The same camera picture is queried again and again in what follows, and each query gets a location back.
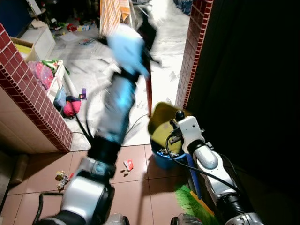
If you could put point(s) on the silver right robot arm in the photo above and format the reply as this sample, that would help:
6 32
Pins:
206 159

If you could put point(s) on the cardboard box with yellow inside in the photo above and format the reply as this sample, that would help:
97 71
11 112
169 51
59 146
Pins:
22 48

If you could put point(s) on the blue plastic bucket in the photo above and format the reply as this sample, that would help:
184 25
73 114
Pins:
161 160

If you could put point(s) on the pink plastic bag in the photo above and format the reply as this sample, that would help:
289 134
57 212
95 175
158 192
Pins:
42 74

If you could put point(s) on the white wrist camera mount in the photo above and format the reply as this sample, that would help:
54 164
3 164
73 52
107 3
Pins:
190 131
126 49

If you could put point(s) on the dark blue cushion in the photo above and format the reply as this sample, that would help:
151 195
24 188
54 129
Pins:
183 5

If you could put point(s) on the white low cabinet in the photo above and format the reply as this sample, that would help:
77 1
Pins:
40 38

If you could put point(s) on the crumpled silver wrapper trash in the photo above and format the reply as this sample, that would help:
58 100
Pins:
166 152

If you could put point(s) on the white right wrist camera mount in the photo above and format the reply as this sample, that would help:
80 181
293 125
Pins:
190 131

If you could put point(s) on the red and white wrapper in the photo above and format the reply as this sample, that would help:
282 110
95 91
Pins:
128 165

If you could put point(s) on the small crumpled toy litter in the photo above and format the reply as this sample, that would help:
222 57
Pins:
61 178

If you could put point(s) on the orange striped cloth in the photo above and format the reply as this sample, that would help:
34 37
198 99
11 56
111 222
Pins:
110 16

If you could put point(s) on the light blue bag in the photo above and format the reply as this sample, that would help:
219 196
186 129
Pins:
59 99

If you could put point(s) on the white plastic rack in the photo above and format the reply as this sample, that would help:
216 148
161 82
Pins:
61 79

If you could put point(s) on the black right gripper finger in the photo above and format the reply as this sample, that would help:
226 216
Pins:
179 115

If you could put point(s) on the green cloth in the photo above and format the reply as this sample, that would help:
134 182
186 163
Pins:
50 63

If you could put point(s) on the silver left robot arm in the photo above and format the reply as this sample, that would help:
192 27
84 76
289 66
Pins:
117 105

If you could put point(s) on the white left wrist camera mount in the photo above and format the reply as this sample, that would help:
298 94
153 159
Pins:
126 49

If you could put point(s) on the small purple bottle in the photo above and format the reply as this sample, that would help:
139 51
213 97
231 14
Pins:
83 93

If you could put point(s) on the grey robot left leg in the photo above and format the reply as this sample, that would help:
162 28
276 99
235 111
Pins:
117 219

